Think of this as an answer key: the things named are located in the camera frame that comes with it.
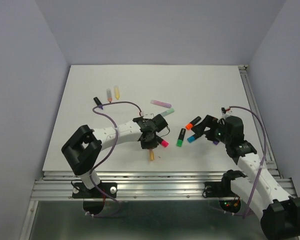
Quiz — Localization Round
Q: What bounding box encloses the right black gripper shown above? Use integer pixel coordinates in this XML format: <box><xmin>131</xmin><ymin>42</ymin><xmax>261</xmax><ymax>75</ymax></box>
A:
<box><xmin>189</xmin><ymin>114</ymin><xmax>231</xmax><ymax>145</ymax></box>

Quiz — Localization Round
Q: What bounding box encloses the gold pastel highlighter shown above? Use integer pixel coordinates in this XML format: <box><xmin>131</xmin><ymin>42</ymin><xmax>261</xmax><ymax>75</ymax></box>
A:
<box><xmin>149</xmin><ymin>149</ymin><xmax>155</xmax><ymax>161</ymax></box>

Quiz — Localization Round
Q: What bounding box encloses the yellow pastel highlighter body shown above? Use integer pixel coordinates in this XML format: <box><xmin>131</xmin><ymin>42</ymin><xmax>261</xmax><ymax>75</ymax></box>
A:
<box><xmin>114</xmin><ymin>85</ymin><xmax>120</xmax><ymax>100</ymax></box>

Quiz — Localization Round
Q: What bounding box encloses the purple black highlighter body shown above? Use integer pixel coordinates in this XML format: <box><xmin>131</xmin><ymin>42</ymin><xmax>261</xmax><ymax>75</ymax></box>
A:
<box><xmin>93</xmin><ymin>97</ymin><xmax>104</xmax><ymax>110</ymax></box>

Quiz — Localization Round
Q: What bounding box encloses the peach pastel highlighter body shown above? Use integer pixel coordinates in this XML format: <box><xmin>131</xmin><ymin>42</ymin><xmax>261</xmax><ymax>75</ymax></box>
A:
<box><xmin>106</xmin><ymin>88</ymin><xmax>113</xmax><ymax>103</ymax></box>

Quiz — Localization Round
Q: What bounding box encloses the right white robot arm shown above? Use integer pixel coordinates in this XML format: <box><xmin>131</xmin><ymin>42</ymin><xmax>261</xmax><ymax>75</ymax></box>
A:
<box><xmin>191</xmin><ymin>115</ymin><xmax>300</xmax><ymax>240</ymax></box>

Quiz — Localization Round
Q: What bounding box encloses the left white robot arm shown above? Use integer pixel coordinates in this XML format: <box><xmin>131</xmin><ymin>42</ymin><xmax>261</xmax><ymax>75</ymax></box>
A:
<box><xmin>61</xmin><ymin>114</ymin><xmax>168</xmax><ymax>197</ymax></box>

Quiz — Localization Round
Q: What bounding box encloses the orange black highlighter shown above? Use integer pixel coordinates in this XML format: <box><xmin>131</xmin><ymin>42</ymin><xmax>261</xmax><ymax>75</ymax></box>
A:
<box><xmin>185</xmin><ymin>116</ymin><xmax>202</xmax><ymax>130</ymax></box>

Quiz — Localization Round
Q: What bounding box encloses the pink black highlighter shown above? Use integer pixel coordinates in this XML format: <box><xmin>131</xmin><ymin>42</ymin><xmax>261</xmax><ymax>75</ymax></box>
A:
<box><xmin>157</xmin><ymin>136</ymin><xmax>169</xmax><ymax>148</ymax></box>

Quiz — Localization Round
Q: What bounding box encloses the blue black highlighter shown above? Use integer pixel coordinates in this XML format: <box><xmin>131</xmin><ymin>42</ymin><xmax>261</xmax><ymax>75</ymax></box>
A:
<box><xmin>187</xmin><ymin>134</ymin><xmax>198</xmax><ymax>143</ymax></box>

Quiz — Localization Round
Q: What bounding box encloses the pink pastel highlighter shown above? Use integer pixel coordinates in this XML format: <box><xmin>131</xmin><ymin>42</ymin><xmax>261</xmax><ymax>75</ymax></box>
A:
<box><xmin>150</xmin><ymin>99</ymin><xmax>172</xmax><ymax>109</ymax></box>

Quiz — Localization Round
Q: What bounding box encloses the green black highlighter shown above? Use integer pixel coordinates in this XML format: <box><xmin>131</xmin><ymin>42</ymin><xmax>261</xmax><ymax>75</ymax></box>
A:
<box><xmin>176</xmin><ymin>128</ymin><xmax>186</xmax><ymax>147</ymax></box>

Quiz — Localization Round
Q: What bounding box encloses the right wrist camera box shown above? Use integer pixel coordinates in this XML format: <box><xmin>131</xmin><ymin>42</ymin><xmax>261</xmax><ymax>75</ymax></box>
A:
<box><xmin>220</xmin><ymin>106</ymin><xmax>233</xmax><ymax>120</ymax></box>

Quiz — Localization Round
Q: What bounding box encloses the aluminium right side rail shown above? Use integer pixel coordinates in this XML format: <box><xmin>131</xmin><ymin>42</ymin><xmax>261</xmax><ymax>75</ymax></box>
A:
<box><xmin>238</xmin><ymin>65</ymin><xmax>282</xmax><ymax>179</ymax></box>

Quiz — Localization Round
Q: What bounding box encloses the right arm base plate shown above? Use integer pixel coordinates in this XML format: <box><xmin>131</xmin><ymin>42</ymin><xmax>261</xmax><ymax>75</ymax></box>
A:
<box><xmin>202</xmin><ymin>181</ymin><xmax>239</xmax><ymax>198</ymax></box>

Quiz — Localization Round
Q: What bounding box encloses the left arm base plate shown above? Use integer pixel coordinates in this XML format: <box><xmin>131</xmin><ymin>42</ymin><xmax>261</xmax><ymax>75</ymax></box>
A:
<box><xmin>71</xmin><ymin>182</ymin><xmax>118</xmax><ymax>199</ymax></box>

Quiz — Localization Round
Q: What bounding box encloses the aluminium front rail frame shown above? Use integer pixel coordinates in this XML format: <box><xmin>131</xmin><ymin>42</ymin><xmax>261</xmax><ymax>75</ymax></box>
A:
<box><xmin>17</xmin><ymin>170</ymin><xmax>300</xmax><ymax>240</ymax></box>

